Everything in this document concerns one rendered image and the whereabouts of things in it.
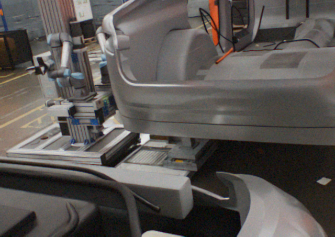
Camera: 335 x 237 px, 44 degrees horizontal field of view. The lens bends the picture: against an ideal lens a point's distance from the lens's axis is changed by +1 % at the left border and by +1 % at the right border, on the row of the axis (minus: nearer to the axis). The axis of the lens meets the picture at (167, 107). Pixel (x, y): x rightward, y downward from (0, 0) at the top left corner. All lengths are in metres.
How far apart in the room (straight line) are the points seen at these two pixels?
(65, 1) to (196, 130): 2.27
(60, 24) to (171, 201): 3.49
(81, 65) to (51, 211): 3.42
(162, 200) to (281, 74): 2.41
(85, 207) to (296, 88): 1.58
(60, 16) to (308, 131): 2.76
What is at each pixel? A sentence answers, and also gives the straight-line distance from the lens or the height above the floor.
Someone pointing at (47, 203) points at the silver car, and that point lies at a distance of 1.10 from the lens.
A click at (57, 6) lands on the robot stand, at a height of 1.70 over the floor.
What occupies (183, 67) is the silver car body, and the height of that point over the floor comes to 1.11.
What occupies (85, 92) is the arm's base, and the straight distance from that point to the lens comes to 4.21.
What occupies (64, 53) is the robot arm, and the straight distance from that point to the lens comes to 4.05.
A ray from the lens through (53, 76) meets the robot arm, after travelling 4.00.
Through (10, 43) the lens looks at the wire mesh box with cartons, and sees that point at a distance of 11.99.
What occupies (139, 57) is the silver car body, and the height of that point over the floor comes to 1.27.
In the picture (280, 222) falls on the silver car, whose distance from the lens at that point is 0.51.
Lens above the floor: 1.84
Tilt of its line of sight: 18 degrees down
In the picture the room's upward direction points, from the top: 9 degrees counter-clockwise
